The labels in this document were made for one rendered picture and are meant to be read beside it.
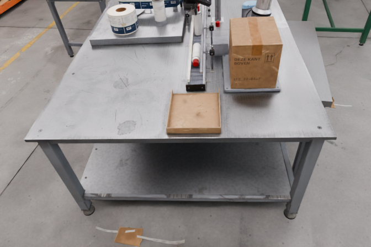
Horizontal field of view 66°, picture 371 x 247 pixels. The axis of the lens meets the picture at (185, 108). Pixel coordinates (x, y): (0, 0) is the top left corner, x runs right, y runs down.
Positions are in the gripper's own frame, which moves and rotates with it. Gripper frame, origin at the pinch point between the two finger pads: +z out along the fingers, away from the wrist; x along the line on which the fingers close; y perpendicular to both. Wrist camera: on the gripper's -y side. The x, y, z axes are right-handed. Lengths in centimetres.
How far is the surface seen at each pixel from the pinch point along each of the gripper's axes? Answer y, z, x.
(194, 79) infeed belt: 0.5, -5.5, 46.8
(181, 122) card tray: 5, -16, 75
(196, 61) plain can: -0.4, -3.6, 34.9
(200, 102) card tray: -4, -9, 62
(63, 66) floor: 170, 145, -37
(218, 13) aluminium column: -13.8, 33.8, -24.3
